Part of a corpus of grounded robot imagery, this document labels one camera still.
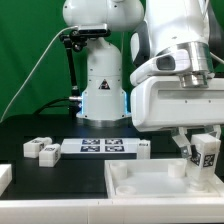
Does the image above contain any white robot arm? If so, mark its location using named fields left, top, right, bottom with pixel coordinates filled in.
left=63, top=0, right=224, bottom=132

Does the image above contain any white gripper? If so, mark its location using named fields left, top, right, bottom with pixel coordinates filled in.
left=130, top=49, right=224, bottom=158

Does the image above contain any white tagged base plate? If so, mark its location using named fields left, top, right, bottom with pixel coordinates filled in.
left=61, top=138, right=139, bottom=154

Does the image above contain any white square tabletop part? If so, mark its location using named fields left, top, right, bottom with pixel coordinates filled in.
left=104, top=159, right=224, bottom=198

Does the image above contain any white front fence rail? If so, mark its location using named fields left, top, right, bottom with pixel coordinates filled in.
left=0, top=198, right=224, bottom=224

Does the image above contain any white left block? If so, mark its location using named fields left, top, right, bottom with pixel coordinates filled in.
left=0, top=164, right=12, bottom=196

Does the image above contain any black cable bundle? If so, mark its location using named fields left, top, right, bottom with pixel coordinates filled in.
left=33, top=97, right=83, bottom=116

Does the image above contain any mounted camera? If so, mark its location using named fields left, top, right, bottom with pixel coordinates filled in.
left=71, top=24, right=110, bottom=37

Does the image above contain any white camera cable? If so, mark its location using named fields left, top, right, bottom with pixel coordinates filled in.
left=0, top=25, right=80, bottom=123

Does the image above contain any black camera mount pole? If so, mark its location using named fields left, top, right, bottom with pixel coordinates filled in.
left=59, top=33, right=86, bottom=118

